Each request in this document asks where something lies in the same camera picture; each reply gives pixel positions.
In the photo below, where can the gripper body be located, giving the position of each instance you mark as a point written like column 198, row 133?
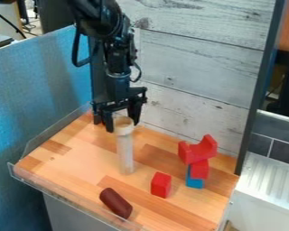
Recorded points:
column 118, row 90

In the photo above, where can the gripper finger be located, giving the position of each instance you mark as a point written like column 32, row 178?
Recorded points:
column 135, row 112
column 108, row 120

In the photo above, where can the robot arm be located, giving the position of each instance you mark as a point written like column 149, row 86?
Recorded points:
column 98, row 18

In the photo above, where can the tall wooden cylinder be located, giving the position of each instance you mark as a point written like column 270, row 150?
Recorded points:
column 126, row 153

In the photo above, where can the dark red cylinder block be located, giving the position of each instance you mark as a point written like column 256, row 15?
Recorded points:
column 116, row 203

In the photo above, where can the red arch block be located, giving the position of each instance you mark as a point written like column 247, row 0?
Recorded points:
column 197, row 152

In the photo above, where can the red rectangular block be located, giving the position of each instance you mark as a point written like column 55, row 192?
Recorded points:
column 161, row 185

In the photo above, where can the red cube block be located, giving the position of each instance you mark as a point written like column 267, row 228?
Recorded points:
column 200, row 169

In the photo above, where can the blue block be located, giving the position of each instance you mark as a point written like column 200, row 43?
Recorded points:
column 194, row 182

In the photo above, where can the white toy sink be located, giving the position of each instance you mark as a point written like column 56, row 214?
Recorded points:
column 267, row 186

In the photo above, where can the grey metal post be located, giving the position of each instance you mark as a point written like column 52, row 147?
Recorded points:
column 260, row 75

